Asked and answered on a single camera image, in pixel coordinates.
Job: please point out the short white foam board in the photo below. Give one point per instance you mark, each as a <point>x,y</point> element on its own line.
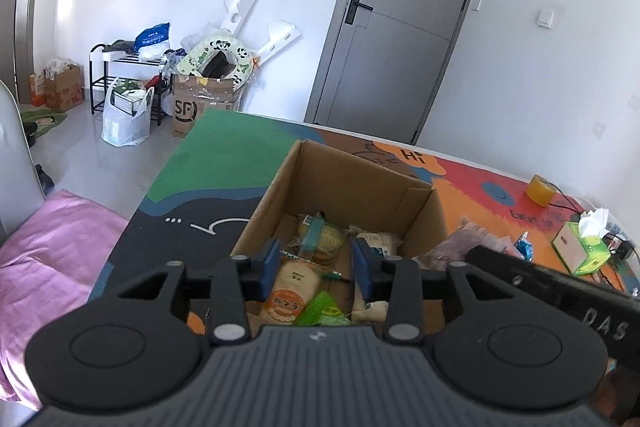
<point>280,37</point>

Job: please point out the grey door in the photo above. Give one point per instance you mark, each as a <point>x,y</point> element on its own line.
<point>400,7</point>

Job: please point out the blue snack packet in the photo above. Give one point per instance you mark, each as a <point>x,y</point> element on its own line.
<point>524,248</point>

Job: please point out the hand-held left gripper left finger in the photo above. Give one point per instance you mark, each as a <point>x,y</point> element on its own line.
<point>270,264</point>

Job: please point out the black power adapter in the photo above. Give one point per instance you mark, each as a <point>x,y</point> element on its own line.
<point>622,249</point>

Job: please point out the green floor rug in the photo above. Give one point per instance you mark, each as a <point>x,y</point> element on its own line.
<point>45,119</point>

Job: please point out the white light switch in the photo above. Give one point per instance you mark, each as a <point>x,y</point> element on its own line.
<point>545,17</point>

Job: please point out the pink blanket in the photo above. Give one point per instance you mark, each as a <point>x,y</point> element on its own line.
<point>50,257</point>

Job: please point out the large green snack packet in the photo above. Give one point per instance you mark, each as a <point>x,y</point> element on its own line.
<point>320,312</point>

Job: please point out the black shoe rack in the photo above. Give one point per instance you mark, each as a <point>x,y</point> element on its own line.
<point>120,57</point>

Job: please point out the panda print seat cushion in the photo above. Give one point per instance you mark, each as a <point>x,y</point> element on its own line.
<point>200,54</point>

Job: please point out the blue bag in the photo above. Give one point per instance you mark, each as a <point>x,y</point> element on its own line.
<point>152,38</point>

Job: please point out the yellow tape roll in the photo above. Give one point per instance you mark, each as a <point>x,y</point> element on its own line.
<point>539,192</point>

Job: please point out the white wall socket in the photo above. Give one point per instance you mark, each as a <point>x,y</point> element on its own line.
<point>599,130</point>

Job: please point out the orange label bread packet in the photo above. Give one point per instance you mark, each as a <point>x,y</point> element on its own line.
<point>292,287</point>

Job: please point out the colourful cartoon table mat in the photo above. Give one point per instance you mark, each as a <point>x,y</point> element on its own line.
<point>215,157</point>

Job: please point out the taped brown cardboard box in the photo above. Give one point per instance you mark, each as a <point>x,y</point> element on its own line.
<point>192,109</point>

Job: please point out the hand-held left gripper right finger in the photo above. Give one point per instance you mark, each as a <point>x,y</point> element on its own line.
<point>361,267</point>

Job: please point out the grey doorway frame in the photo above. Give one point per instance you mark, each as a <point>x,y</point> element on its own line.
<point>27,7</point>

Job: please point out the green strip snack packet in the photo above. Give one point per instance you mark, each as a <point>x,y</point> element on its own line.
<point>336,277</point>

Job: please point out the white plastic bag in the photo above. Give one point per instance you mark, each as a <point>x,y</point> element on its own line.
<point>122,127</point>

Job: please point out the black shoe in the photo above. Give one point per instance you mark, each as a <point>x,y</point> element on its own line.
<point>44,181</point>

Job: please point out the grey chair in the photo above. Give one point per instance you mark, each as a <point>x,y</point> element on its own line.
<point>15,157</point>

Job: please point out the teal striped cake packet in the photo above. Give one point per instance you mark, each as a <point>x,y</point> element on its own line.
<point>320,239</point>

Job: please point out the dark cloth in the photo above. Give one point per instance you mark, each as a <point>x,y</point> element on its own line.
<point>117,46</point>

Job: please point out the green tissue box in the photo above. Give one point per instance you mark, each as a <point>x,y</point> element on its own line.
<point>575,247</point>

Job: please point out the purple snack packet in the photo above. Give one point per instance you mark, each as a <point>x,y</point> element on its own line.
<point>450,247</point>

